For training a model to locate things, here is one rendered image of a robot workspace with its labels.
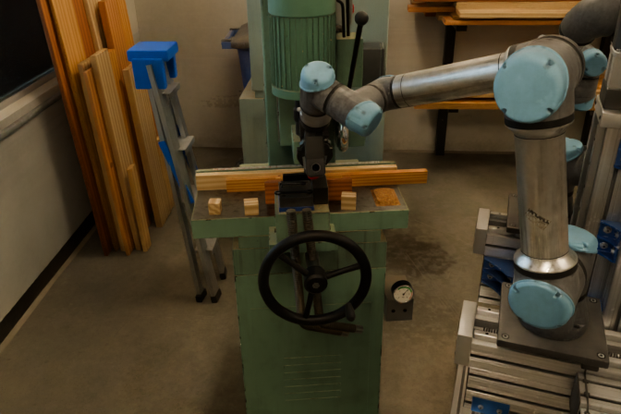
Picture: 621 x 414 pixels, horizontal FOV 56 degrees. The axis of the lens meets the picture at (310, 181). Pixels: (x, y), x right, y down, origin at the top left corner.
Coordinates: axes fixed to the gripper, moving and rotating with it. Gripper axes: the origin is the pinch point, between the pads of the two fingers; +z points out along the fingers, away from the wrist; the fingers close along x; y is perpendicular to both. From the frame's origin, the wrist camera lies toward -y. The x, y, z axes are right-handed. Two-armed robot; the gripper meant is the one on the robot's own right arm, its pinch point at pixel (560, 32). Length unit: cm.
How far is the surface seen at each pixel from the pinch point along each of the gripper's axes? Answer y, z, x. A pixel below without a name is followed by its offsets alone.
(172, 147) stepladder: 26, -1, -150
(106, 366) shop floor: 100, -44, -184
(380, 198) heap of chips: 24, -66, -67
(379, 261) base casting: 41, -71, -69
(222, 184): 17, -61, -113
